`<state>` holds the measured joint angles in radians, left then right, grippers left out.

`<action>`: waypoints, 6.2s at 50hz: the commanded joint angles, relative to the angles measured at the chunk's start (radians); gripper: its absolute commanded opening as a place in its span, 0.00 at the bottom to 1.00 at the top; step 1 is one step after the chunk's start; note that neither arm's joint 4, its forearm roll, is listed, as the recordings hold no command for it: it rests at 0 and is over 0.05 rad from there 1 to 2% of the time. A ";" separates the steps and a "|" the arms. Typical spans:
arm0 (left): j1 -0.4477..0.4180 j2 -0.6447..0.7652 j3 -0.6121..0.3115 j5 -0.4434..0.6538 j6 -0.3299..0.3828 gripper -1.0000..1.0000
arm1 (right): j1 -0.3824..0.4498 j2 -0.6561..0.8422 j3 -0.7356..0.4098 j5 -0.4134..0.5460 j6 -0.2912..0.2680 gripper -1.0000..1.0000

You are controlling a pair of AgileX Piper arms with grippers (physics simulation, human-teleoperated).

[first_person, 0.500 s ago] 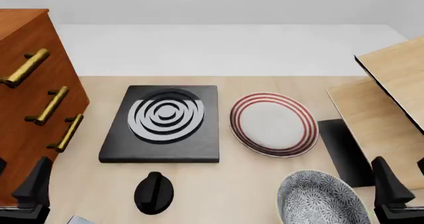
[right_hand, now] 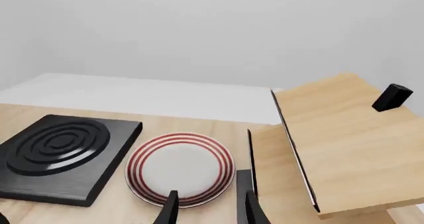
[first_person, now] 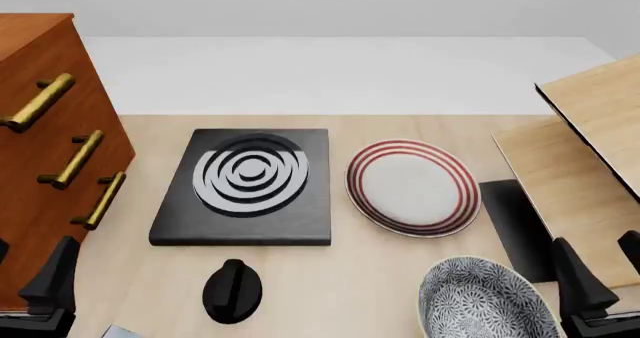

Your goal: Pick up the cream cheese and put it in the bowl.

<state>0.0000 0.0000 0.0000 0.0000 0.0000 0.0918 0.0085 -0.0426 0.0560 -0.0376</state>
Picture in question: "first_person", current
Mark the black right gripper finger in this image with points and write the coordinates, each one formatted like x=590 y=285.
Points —
x=580 y=285
x=633 y=248

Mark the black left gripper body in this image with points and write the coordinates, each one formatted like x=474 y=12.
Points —
x=35 y=325

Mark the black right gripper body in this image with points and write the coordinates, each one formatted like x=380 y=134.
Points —
x=605 y=325

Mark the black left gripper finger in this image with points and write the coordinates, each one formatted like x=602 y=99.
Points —
x=55 y=281
x=2 y=251

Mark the black-and-white patterned bowl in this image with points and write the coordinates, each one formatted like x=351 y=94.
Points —
x=480 y=304

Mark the wooden cabinet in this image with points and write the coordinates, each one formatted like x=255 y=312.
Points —
x=30 y=188

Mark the small pale grey box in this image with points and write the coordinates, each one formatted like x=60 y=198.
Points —
x=122 y=332

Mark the pale wood rack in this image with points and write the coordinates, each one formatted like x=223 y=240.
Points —
x=575 y=173

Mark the round black stove knob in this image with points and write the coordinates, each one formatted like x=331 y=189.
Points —
x=232 y=293

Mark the flat black stove plate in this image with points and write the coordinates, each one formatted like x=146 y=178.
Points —
x=240 y=225

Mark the white plate with red rings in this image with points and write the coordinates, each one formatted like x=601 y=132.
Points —
x=410 y=188

